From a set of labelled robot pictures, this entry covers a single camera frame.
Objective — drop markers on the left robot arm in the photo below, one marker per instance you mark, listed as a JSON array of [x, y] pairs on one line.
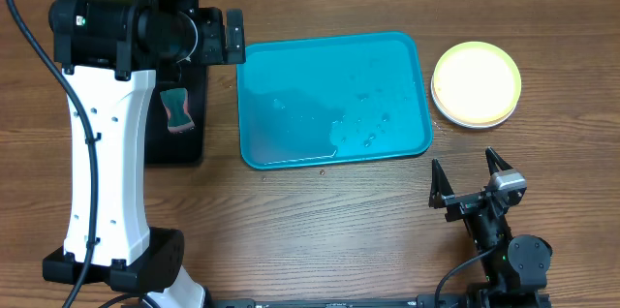
[[137, 69]]

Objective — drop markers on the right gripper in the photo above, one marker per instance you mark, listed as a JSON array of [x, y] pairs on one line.
[[444, 196]]

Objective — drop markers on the yellow-green plate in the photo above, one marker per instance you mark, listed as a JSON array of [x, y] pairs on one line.
[[477, 81]]

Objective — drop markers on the white plate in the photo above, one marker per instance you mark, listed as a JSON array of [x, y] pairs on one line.
[[467, 123]]

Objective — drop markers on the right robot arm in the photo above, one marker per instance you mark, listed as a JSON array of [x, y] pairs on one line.
[[515, 267]]

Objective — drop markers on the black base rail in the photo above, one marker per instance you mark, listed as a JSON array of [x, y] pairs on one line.
[[421, 301]]

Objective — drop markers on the green and pink sponge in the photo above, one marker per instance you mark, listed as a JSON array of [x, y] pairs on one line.
[[176, 105]]

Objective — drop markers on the teal plastic tray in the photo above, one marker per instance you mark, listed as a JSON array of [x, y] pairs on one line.
[[332, 100]]

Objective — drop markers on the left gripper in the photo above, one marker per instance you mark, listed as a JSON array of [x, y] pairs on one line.
[[213, 46]]

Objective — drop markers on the black rectangular tray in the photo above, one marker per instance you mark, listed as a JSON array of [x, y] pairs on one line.
[[163, 148]]

